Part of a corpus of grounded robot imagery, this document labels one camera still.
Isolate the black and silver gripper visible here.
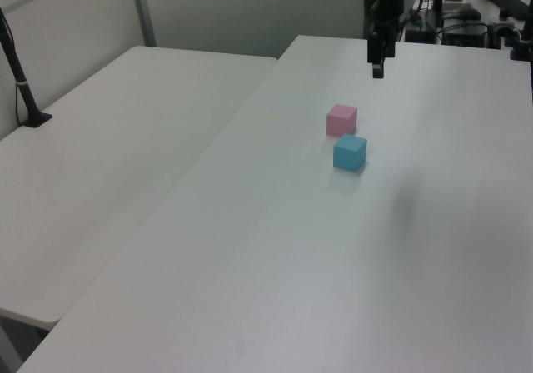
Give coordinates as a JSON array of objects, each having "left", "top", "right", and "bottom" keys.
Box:
[{"left": 347, "top": 0, "right": 415, "bottom": 80}]

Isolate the pink cube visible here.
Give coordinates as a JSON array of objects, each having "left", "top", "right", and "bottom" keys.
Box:
[{"left": 326, "top": 103, "right": 359, "bottom": 137}]

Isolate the blue cube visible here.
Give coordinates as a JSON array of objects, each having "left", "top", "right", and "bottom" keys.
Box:
[{"left": 332, "top": 134, "right": 368, "bottom": 172}]

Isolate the black electronics box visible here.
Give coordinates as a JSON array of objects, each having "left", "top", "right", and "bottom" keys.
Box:
[{"left": 441, "top": 22, "right": 489, "bottom": 49}]

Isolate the black clamp stand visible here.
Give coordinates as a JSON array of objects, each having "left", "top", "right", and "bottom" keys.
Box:
[{"left": 509, "top": 4, "right": 533, "bottom": 62}]

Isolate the black camera stand pole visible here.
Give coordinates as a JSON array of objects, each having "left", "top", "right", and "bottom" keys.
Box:
[{"left": 0, "top": 7, "right": 54, "bottom": 130}]

